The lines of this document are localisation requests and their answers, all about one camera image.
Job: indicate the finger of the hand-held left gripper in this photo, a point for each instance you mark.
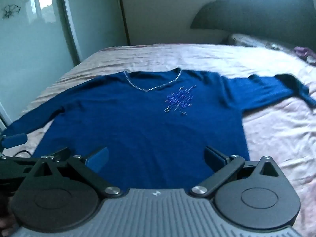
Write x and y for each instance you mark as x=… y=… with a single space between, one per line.
x=60 y=153
x=14 y=140

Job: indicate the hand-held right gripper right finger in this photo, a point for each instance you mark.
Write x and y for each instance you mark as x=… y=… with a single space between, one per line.
x=214 y=158

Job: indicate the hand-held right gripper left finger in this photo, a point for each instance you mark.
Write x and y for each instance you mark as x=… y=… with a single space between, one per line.
x=98 y=160

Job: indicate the blue beaded sweater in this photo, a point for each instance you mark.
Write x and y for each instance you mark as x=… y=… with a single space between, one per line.
x=135 y=128

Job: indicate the bed with pink sheet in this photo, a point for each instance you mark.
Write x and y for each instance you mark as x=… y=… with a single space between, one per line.
x=271 y=133

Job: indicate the patterned grey pillow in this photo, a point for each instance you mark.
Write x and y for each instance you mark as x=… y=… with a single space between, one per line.
x=249 y=40

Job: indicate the purple cloth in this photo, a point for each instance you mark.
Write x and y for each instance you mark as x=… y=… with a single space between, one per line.
x=305 y=51

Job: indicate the dark curved headboard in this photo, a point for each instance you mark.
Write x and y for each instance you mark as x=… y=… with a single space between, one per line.
x=259 y=12

